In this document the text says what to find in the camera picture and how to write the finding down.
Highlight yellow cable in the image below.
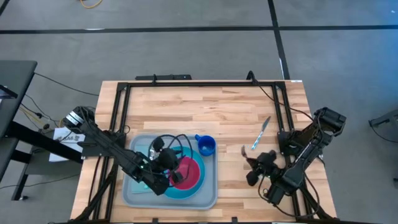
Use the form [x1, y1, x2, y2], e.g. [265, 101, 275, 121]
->
[79, 0, 104, 9]
[18, 105, 44, 127]

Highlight light blue plastic knife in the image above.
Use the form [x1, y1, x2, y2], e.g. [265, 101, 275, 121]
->
[251, 116, 272, 151]

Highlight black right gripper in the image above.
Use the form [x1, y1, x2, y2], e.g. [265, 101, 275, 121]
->
[241, 144, 281, 187]

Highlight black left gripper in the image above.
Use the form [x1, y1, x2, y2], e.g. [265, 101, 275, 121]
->
[152, 136, 185, 185]

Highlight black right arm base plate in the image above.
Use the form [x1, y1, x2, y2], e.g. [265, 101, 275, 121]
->
[277, 129, 324, 156]

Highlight blue plastic mug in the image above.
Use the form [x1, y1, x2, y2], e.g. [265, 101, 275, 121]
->
[194, 134, 217, 157]

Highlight red plastic bowl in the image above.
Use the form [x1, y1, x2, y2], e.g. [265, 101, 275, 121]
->
[169, 156, 201, 191]

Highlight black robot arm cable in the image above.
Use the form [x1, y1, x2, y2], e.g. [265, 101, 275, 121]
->
[247, 70, 315, 123]

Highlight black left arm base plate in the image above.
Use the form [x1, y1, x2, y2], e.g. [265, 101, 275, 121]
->
[81, 132, 127, 158]

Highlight white paper sheet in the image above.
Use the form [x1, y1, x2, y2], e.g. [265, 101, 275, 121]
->
[49, 126, 86, 164]

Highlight teal plastic plate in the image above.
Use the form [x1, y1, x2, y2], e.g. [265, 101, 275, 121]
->
[162, 146, 206, 200]

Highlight black aluminium table frame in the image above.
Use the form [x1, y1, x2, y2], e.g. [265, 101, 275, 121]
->
[70, 80, 338, 224]

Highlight black power strip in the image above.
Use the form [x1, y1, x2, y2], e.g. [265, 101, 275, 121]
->
[134, 73, 193, 82]

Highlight grey plastic tray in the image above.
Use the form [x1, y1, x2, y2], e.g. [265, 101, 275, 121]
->
[121, 133, 219, 210]

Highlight thin black floor cable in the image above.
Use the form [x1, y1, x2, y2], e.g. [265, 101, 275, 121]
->
[33, 72, 100, 97]

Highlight black desk leg frame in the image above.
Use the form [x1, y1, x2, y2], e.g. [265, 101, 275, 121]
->
[0, 120, 84, 202]

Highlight grey desk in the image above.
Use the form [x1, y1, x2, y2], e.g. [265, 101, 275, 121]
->
[0, 60, 39, 139]

